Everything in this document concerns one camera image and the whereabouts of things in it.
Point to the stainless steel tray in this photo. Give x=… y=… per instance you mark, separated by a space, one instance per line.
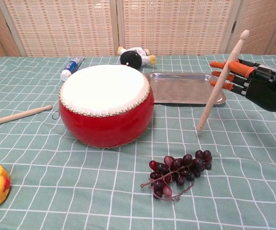
x=181 y=88

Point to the green checked tablecloth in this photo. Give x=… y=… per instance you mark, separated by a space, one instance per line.
x=224 y=179

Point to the red drum with white skin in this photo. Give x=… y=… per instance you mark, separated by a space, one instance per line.
x=104 y=124

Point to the purple plastic grape bunch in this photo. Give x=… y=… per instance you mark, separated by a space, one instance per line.
x=176 y=165

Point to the orange-tipped silver right robot hand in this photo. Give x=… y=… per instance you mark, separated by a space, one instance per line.
x=265 y=88

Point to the wooden drumstick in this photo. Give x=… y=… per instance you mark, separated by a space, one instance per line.
x=220 y=81
x=13 y=116

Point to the plush doll with black hair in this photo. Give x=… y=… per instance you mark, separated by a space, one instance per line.
x=131 y=58

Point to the blue white toothpaste tube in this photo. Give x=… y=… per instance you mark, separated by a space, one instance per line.
x=71 y=67

